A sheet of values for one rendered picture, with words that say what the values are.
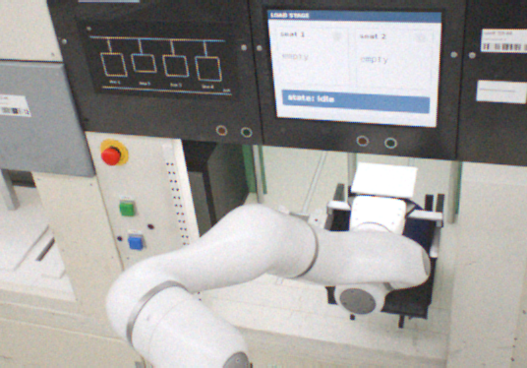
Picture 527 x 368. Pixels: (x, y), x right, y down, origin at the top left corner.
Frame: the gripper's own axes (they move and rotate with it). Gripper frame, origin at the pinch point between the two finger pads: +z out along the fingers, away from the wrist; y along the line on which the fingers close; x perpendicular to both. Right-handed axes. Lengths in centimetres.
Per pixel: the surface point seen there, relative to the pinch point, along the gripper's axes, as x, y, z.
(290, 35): 38.4, -14.7, -10.1
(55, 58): 32, -63, -10
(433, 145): 18.4, 9.6, -9.8
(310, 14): 42.4, -11.1, -10.1
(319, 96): 26.8, -10.3, -10.0
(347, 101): 26.1, -5.2, -10.0
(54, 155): 8, -69, -11
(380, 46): 37.0, 0.5, -10.0
